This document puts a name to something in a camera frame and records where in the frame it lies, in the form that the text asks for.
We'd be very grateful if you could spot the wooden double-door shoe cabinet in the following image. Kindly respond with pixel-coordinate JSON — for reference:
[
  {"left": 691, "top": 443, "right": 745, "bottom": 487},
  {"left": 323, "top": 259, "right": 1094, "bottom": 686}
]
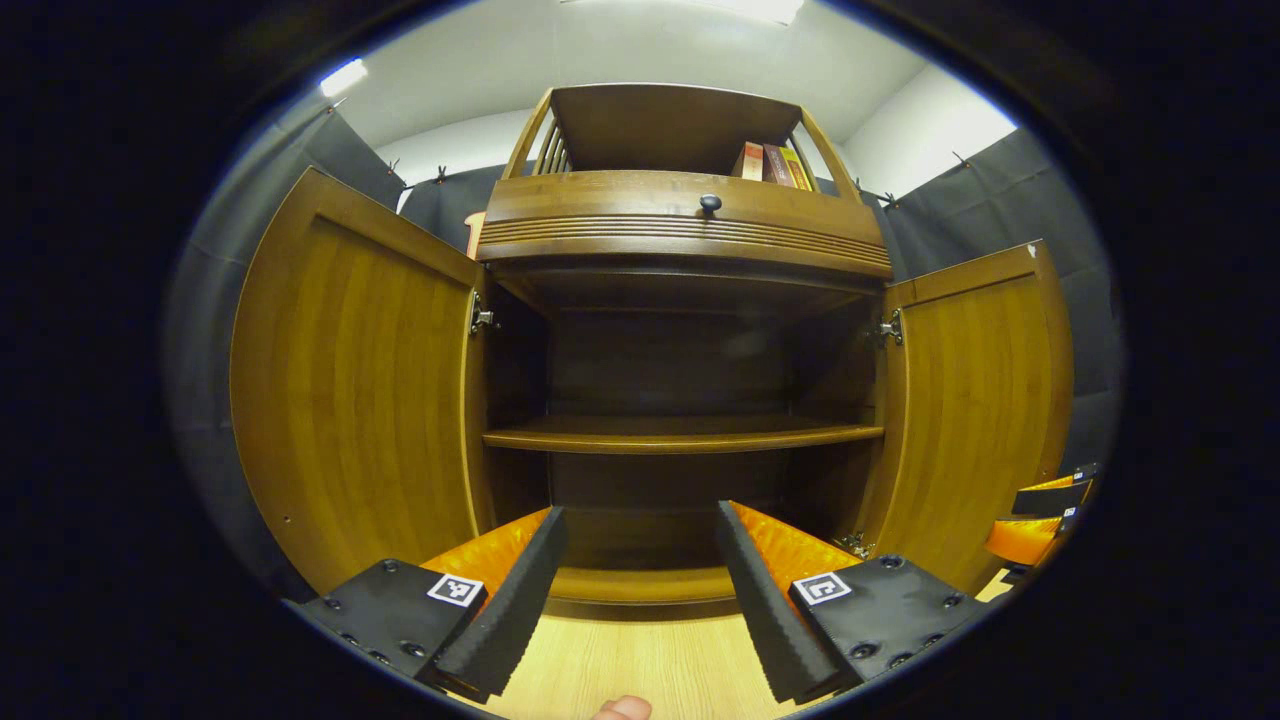
[{"left": 470, "top": 83, "right": 896, "bottom": 606}]

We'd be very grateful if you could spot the wooden inner cabinet shelf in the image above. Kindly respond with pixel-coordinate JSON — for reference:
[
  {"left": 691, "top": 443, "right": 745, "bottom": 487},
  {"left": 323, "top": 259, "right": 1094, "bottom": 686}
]
[{"left": 483, "top": 415, "right": 886, "bottom": 456}]

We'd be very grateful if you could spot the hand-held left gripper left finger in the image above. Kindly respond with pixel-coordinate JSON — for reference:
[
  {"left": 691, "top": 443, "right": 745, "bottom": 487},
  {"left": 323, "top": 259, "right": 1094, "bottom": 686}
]
[{"left": 285, "top": 505, "right": 569, "bottom": 706}]

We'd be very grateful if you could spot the wooden cabinet door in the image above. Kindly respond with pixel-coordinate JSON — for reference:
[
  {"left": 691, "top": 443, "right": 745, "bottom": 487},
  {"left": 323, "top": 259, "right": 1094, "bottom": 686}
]
[
  {"left": 230, "top": 167, "right": 496, "bottom": 596},
  {"left": 860, "top": 240, "right": 1076, "bottom": 596}
]

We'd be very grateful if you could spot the black backdrop cloth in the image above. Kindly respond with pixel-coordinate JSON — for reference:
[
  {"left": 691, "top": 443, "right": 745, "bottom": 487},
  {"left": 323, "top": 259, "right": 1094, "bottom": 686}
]
[{"left": 165, "top": 100, "right": 1126, "bottom": 601}]

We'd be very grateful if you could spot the ceiling light panel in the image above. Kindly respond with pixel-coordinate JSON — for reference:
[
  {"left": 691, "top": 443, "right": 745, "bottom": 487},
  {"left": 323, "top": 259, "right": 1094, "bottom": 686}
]
[{"left": 320, "top": 58, "right": 369, "bottom": 98}]

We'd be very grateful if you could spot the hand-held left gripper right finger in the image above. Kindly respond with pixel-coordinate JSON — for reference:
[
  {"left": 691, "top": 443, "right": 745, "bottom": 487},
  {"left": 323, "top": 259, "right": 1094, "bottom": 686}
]
[{"left": 715, "top": 500, "right": 991, "bottom": 706}]

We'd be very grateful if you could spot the wooden grooved cabinet drawer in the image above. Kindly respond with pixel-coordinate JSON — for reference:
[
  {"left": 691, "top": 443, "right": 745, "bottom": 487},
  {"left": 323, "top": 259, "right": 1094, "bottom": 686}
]
[{"left": 476, "top": 170, "right": 894, "bottom": 281}]

